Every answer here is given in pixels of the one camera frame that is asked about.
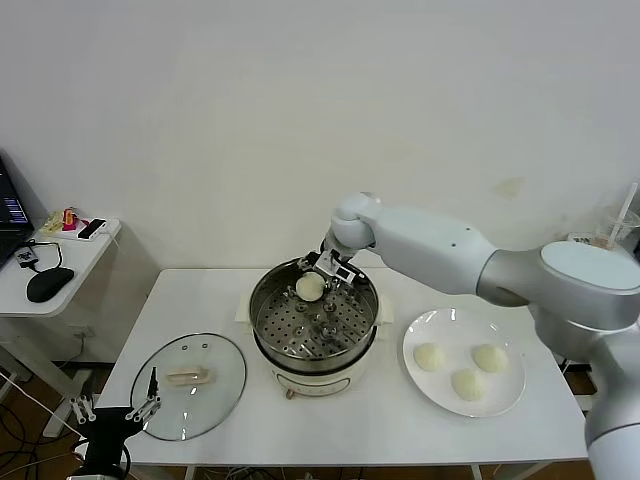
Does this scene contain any white flat box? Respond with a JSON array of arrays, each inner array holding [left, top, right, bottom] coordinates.
[[58, 223, 111, 244]]

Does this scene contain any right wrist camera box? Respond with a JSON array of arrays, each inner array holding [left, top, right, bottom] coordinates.
[[314, 252, 362, 284]]

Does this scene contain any black dongle cable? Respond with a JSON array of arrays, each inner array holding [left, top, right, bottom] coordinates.
[[23, 238, 65, 274]]

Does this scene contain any black laptop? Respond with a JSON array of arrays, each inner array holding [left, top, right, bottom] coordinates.
[[0, 151, 36, 269]]

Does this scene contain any yellow snack packet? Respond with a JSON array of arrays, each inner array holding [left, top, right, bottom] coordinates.
[[41, 209, 65, 235]]

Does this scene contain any clear plastic drink cup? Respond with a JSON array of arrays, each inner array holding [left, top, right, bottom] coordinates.
[[591, 203, 640, 252]]

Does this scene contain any black computer mouse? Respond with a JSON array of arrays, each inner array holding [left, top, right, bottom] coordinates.
[[26, 267, 76, 304]]

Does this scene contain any steel steamer pot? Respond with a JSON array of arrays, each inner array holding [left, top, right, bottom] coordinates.
[[234, 294, 395, 402]]

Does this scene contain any glass lid with cream handle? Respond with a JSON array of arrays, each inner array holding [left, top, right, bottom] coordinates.
[[130, 333, 249, 442]]

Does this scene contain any white round plate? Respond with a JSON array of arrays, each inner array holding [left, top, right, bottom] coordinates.
[[402, 309, 527, 419]]

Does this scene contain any perforated steel steamer basket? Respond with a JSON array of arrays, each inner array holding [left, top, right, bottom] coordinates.
[[249, 257, 380, 374]]

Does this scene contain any white floor cable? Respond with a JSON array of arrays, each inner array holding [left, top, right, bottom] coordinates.
[[0, 369, 84, 439]]

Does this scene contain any white drinking straw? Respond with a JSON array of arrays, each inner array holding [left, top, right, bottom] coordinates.
[[606, 183, 639, 250]]

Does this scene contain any white side table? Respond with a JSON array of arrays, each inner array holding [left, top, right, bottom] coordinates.
[[565, 230, 640, 262], [0, 217, 124, 440]]

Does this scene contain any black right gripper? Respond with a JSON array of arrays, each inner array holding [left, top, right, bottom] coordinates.
[[294, 238, 357, 294]]

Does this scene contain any black smartphone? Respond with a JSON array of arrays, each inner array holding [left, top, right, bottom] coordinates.
[[77, 218, 108, 240]]

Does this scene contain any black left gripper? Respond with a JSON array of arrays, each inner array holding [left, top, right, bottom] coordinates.
[[69, 367, 164, 469]]

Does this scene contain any white steamed baozi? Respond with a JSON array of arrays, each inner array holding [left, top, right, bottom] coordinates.
[[294, 272, 326, 303], [414, 342, 446, 374], [451, 368, 487, 403], [472, 344, 509, 374]]

